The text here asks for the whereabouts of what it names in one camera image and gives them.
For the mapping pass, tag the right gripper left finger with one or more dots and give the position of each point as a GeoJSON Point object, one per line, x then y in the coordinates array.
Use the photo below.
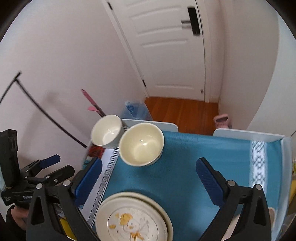
{"type": "Point", "coordinates": [43, 221]}

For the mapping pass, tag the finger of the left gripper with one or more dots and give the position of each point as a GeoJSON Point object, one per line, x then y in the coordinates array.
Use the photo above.
{"type": "Point", "coordinates": [53, 178]}
{"type": "Point", "coordinates": [38, 165]}

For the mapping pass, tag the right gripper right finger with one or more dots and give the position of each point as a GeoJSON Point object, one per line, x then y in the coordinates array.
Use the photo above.
{"type": "Point", "coordinates": [254, 220]}

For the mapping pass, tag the cream duck plate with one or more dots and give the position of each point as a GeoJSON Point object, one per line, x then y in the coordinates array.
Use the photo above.
{"type": "Point", "coordinates": [129, 218]}

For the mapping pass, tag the white bowl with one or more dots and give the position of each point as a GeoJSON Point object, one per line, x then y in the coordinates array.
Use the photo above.
{"type": "Point", "coordinates": [107, 132]}

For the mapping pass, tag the cream duck bowl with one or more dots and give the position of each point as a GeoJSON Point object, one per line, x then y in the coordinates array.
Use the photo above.
{"type": "Point", "coordinates": [141, 145]}

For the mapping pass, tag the large white plate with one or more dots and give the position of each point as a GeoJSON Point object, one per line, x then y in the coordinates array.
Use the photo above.
{"type": "Point", "coordinates": [152, 203]}

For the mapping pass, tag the person's left hand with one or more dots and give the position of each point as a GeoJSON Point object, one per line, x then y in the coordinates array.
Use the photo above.
{"type": "Point", "coordinates": [19, 215]}

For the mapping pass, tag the black clothes rack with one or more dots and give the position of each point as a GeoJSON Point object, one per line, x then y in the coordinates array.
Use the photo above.
{"type": "Point", "coordinates": [34, 102]}

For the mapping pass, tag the teal patterned tablecloth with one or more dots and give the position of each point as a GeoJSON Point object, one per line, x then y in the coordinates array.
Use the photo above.
{"type": "Point", "coordinates": [173, 183]}

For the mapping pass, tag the blue water jug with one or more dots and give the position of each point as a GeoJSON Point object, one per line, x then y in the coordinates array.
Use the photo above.
{"type": "Point", "coordinates": [136, 111]}

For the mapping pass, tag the pink slippers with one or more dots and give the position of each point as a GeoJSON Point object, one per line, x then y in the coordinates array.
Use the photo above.
{"type": "Point", "coordinates": [222, 121]}

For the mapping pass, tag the white wardrobe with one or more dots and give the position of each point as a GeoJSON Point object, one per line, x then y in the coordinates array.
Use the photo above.
{"type": "Point", "coordinates": [276, 113]}

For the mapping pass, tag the white door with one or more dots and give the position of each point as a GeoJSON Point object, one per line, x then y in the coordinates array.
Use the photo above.
{"type": "Point", "coordinates": [169, 58]}

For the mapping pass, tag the pink handled mop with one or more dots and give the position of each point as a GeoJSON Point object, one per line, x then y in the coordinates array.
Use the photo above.
{"type": "Point", "coordinates": [94, 106]}

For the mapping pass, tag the black door handle lock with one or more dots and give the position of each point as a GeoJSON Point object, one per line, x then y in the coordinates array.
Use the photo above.
{"type": "Point", "coordinates": [193, 21]}

